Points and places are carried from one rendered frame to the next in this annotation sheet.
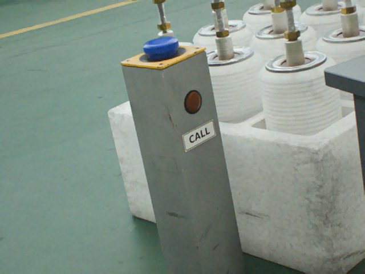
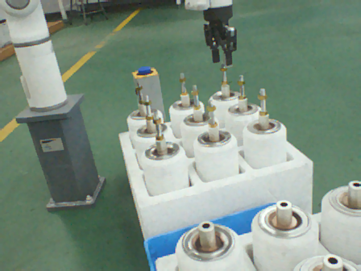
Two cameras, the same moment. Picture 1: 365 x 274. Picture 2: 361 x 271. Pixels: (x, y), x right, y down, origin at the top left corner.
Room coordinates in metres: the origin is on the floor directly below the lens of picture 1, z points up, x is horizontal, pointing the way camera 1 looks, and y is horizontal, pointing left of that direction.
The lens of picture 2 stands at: (1.44, -0.94, 0.62)
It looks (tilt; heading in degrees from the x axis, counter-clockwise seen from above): 25 degrees down; 119
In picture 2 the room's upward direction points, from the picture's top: 8 degrees counter-clockwise
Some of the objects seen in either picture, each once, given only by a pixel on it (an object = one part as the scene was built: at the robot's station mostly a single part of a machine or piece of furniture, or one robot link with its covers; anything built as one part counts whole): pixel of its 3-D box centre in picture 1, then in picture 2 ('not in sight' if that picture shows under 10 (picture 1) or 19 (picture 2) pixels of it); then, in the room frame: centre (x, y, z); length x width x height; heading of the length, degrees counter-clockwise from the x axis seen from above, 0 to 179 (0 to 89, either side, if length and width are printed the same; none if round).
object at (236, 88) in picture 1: (236, 119); (189, 134); (0.99, -0.08, 0.16); 0.10 x 0.10 x 0.18
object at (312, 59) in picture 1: (295, 62); (143, 114); (0.90, -0.16, 0.25); 0.08 x 0.08 x 0.01
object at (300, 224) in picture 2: not in sight; (284, 220); (1.34, -0.49, 0.25); 0.08 x 0.08 x 0.01
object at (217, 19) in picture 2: not in sight; (218, 22); (1.08, 0.00, 0.45); 0.08 x 0.08 x 0.09
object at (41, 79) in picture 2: not in sight; (42, 75); (0.66, -0.24, 0.39); 0.09 x 0.09 x 0.17; 22
